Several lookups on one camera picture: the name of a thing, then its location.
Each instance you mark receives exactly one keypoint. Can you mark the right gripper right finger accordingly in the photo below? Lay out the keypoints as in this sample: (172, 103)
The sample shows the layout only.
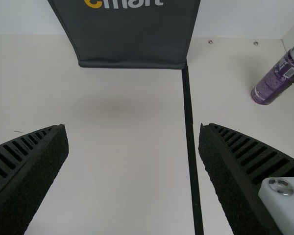
(240, 176)

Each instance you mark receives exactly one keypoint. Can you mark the black strip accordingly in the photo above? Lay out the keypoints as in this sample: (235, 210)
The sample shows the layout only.
(189, 127)

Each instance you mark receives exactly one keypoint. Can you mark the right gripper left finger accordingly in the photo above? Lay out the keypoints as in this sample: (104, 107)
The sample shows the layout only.
(27, 171)

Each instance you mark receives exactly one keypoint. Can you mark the purple can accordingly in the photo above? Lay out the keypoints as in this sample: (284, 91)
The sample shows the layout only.
(274, 83)

